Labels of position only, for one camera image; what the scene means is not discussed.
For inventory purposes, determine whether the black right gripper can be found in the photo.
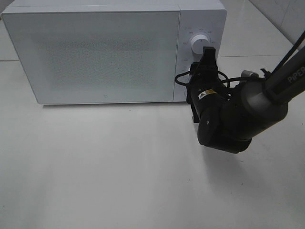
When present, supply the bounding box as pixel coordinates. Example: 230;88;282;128
186;47;222;123

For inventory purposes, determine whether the white microwave door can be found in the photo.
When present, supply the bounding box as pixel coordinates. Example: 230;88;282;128
3;11;179;104

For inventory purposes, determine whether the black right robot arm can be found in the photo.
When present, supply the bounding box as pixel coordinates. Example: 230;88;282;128
186;35;305;154

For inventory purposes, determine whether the white microwave oven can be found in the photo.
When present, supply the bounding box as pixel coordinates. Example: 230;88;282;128
1;0;227;104

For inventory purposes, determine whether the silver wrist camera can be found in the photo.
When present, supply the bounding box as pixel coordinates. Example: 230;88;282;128
241;70;259;78

